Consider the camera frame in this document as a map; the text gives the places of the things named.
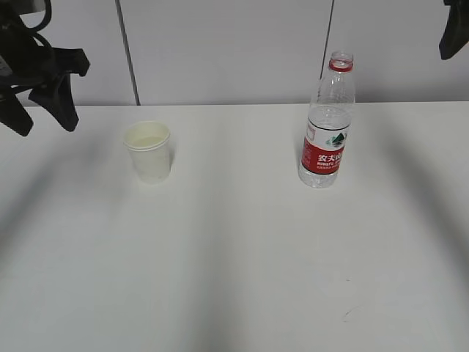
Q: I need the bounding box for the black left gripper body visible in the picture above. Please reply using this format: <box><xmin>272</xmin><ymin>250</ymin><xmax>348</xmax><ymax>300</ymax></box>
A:
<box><xmin>1</xmin><ymin>1</ymin><xmax>55</xmax><ymax>94</ymax></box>

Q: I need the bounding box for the Nongfu Spring water bottle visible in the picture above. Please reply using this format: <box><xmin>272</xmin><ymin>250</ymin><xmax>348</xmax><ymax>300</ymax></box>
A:
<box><xmin>298</xmin><ymin>51</ymin><xmax>355</xmax><ymax>188</ymax></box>

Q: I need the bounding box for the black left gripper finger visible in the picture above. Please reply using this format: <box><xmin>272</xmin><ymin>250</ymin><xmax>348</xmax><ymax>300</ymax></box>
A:
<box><xmin>29</xmin><ymin>48</ymin><xmax>90</xmax><ymax>132</ymax></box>
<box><xmin>0</xmin><ymin>87</ymin><xmax>33</xmax><ymax>136</ymax></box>

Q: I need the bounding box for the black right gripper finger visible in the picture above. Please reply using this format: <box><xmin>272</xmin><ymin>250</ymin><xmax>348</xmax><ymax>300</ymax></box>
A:
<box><xmin>439</xmin><ymin>0</ymin><xmax>469</xmax><ymax>60</ymax></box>

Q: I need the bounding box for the white paper cup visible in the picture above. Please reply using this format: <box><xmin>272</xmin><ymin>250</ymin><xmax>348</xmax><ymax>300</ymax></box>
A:
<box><xmin>123</xmin><ymin>121</ymin><xmax>171</xmax><ymax>184</ymax></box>

